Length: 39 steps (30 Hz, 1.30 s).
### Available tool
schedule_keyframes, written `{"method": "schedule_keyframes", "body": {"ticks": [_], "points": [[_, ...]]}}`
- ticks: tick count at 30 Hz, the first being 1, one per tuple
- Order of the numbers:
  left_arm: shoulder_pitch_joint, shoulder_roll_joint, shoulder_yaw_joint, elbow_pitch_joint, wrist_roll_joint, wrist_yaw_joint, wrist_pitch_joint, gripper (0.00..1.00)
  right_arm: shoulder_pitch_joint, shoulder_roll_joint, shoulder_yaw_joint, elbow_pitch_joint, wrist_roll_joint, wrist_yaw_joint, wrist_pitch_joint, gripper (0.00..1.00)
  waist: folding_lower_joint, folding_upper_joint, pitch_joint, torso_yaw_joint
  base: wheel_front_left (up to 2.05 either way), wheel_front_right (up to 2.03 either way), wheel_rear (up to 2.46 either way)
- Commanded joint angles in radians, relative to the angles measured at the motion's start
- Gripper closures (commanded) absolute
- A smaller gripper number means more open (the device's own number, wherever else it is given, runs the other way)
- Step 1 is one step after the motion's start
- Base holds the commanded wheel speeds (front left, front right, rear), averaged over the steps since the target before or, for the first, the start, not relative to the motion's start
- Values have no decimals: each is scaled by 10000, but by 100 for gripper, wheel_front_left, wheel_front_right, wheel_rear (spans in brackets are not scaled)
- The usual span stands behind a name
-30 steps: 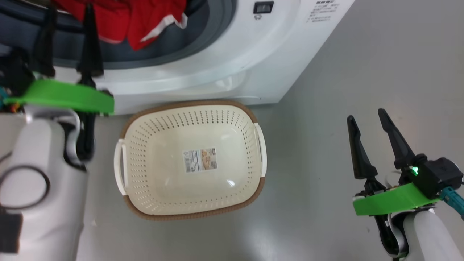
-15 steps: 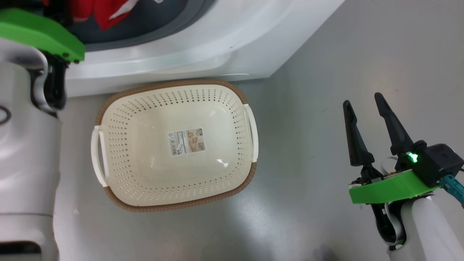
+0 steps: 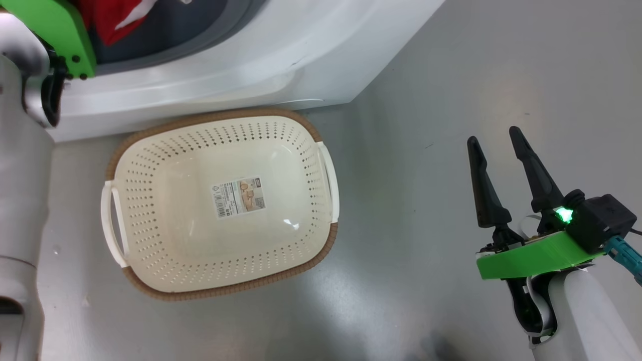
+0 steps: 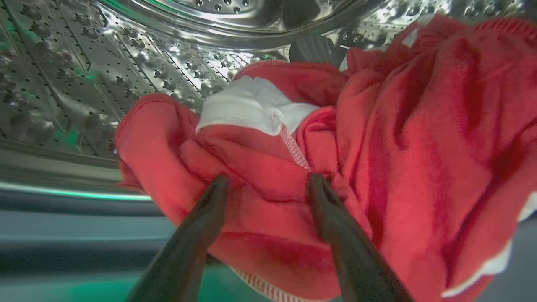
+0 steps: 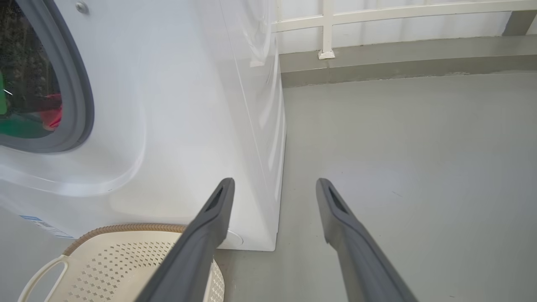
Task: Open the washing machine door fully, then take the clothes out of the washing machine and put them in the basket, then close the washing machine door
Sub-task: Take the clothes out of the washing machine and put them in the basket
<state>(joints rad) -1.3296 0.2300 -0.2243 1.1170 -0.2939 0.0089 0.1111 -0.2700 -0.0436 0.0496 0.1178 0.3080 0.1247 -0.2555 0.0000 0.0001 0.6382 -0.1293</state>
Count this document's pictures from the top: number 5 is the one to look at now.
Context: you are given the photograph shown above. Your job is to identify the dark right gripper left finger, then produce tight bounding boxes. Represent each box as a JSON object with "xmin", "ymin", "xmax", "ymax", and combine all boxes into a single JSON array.
[{"xmin": 135, "ymin": 177, "xmax": 236, "ymax": 302}]

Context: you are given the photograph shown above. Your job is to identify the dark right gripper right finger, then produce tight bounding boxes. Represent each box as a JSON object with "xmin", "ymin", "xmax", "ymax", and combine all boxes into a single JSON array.
[{"xmin": 315, "ymin": 178, "xmax": 418, "ymax": 302}]

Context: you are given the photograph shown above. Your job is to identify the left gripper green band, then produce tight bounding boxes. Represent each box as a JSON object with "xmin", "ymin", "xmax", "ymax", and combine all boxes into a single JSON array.
[{"xmin": 0, "ymin": 70, "xmax": 8, "ymax": 116}]

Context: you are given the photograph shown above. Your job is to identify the red garment white stripes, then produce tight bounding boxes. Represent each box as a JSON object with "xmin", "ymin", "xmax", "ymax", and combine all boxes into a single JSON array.
[{"xmin": 40, "ymin": 93, "xmax": 63, "ymax": 131}]

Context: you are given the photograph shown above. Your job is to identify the cream laundry basket brown rim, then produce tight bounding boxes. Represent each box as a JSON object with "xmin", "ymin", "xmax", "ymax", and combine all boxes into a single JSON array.
[{"xmin": 18, "ymin": 223, "xmax": 226, "ymax": 302}]

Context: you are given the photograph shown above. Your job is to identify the white front-load washing machine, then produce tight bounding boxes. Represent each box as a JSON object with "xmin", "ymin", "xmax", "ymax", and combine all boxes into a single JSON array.
[{"xmin": 0, "ymin": 0, "xmax": 287, "ymax": 252}]

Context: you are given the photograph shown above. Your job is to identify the blue energy label sticker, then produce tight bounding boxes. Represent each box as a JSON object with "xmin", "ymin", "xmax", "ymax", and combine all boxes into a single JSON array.
[{"xmin": 20, "ymin": 216, "xmax": 76, "ymax": 239}]

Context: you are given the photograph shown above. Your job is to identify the white metal railing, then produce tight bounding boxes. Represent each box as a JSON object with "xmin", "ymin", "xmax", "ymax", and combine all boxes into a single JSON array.
[{"xmin": 272, "ymin": 0, "xmax": 537, "ymax": 60}]

